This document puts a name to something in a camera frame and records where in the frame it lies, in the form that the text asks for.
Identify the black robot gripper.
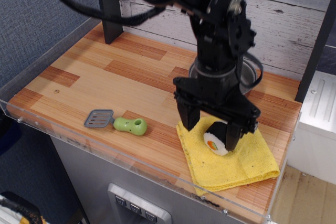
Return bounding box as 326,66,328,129
173,77,260,152

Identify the plush sushi roll toy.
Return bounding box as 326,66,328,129
203,121,229,156

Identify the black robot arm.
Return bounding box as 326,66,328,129
144,0,260,152

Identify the yellow folded cloth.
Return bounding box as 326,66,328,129
176,116,280,196

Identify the small steel pot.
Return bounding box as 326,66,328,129
187,52,257,96

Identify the white ribbed box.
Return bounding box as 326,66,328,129
287,71,335,184

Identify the silver dispenser button panel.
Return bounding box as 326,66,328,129
108,183,172,223

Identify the silver toy fridge cabinet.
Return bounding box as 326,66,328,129
52,137,265,223

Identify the toy spatula green handle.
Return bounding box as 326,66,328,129
84,109,148,136

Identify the black vertical post right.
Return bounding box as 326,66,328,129
295,0,335,103

